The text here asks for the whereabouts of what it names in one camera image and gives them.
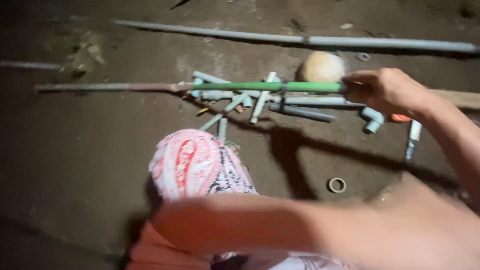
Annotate person's right hand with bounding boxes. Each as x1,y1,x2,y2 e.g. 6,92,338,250
342,67,425,114

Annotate long green and grey pipe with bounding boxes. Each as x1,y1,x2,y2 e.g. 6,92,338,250
34,81,346,94

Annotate round tan ball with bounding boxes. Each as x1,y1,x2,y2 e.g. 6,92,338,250
299,51,346,83

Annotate long grey pipe with coupling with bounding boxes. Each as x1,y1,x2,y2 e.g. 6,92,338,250
112,19,480,54

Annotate pile of grey pipe offcuts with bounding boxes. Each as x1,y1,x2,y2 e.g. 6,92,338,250
178,71,366,142

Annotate wooden plank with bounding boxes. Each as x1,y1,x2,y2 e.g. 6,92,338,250
429,89,480,110

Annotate red white patterned shorts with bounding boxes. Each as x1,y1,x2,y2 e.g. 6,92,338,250
148,128,355,270

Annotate heap of rubble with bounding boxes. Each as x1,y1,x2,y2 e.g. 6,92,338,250
56,29,106,77

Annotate short grey pipe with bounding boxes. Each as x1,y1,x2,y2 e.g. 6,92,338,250
0,60,63,71

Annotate white handled saw knife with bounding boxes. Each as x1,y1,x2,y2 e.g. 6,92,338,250
404,119,423,163

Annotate tan tape ring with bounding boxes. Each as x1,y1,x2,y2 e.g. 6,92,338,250
328,177,347,194

